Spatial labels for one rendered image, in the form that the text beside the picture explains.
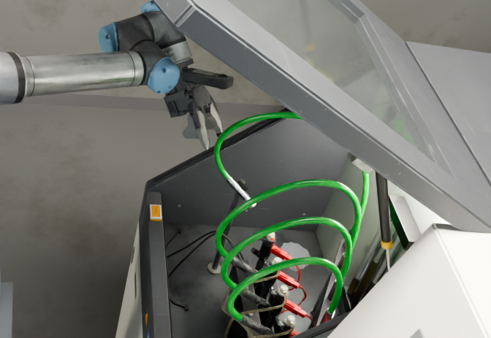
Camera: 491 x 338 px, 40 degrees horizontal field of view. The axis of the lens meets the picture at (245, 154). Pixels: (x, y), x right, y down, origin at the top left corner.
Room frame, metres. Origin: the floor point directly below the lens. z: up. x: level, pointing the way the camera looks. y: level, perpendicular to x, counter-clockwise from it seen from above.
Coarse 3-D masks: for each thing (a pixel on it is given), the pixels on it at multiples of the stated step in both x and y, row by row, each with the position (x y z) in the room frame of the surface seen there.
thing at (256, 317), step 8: (248, 264) 1.20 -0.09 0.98; (232, 272) 1.18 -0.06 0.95; (240, 272) 1.16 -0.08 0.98; (232, 280) 1.17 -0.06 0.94; (240, 280) 1.14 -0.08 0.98; (248, 288) 1.12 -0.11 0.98; (256, 288) 1.17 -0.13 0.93; (272, 288) 1.14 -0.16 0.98; (240, 296) 1.09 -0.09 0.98; (240, 304) 1.07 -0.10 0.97; (248, 304) 1.07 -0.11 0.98; (256, 312) 1.05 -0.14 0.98; (264, 312) 1.08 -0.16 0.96; (256, 320) 1.03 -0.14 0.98; (264, 320) 1.07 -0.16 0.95; (232, 328) 1.07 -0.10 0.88; (240, 328) 1.03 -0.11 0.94; (248, 328) 1.00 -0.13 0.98; (272, 328) 1.02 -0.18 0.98; (232, 336) 1.05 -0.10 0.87; (240, 336) 1.01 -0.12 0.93; (248, 336) 0.98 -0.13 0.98; (256, 336) 0.99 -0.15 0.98
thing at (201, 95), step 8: (176, 64) 1.33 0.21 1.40; (184, 64) 1.33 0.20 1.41; (176, 88) 1.33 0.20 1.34; (184, 88) 1.32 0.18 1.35; (192, 88) 1.31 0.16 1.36; (200, 88) 1.34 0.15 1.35; (168, 96) 1.31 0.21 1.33; (176, 96) 1.30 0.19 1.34; (184, 96) 1.30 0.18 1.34; (200, 96) 1.32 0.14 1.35; (208, 96) 1.35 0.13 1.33; (168, 104) 1.31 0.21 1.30; (176, 104) 1.30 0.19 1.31; (184, 104) 1.30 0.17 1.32; (200, 104) 1.30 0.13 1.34; (176, 112) 1.29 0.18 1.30; (184, 112) 1.29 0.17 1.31
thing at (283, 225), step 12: (264, 228) 0.99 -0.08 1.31; (276, 228) 0.99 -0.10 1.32; (336, 228) 1.03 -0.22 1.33; (252, 240) 0.98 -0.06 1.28; (348, 240) 1.04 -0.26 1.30; (348, 252) 1.05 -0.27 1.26; (228, 264) 0.97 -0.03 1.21; (348, 264) 1.05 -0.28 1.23; (228, 276) 0.97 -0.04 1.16; (252, 300) 0.99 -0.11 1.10; (264, 300) 1.01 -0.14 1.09
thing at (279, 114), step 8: (272, 112) 1.26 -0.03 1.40; (280, 112) 1.26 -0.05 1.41; (288, 112) 1.26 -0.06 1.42; (240, 120) 1.26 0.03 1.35; (248, 120) 1.26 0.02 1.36; (256, 120) 1.26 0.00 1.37; (232, 128) 1.26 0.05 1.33; (224, 136) 1.26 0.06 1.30; (216, 144) 1.26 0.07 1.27; (216, 152) 1.26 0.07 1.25; (216, 160) 1.26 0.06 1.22; (224, 176) 1.26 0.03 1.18; (368, 176) 1.24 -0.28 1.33; (368, 184) 1.23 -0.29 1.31
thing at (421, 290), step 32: (448, 224) 0.88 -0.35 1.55; (416, 256) 0.84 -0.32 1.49; (448, 256) 0.80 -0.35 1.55; (480, 256) 0.82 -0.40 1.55; (384, 288) 0.84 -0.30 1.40; (416, 288) 0.79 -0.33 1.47; (448, 288) 0.76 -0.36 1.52; (480, 288) 0.75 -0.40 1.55; (352, 320) 0.83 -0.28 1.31; (384, 320) 0.79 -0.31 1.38; (416, 320) 0.75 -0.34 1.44; (448, 320) 0.72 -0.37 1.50; (480, 320) 0.69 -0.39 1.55
